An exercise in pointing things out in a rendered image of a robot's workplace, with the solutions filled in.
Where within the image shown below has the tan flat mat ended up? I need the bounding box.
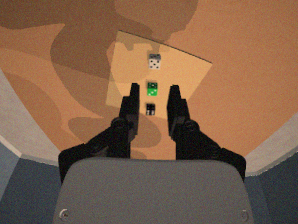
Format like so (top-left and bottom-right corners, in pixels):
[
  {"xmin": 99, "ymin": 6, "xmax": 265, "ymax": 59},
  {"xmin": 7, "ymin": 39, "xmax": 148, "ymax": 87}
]
[{"xmin": 106, "ymin": 30, "xmax": 213, "ymax": 119}]

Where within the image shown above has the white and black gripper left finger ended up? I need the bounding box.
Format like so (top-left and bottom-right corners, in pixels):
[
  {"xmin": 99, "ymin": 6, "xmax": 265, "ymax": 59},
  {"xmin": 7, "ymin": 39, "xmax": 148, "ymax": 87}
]
[{"xmin": 58, "ymin": 83, "xmax": 140, "ymax": 185}]

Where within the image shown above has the white die with black pips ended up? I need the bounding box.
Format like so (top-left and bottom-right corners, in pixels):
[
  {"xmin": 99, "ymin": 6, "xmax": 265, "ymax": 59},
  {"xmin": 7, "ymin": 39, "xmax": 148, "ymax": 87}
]
[{"xmin": 148, "ymin": 54, "xmax": 161, "ymax": 70}]

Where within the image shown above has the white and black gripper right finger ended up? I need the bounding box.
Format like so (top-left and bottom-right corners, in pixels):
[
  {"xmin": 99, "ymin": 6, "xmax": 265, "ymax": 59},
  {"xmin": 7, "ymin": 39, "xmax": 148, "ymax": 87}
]
[{"xmin": 167, "ymin": 85, "xmax": 246, "ymax": 183}]

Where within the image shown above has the green die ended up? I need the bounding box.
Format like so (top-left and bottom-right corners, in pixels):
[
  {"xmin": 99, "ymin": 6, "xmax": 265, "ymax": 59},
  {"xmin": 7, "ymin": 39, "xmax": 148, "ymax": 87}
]
[{"xmin": 147, "ymin": 82, "xmax": 158, "ymax": 96}]

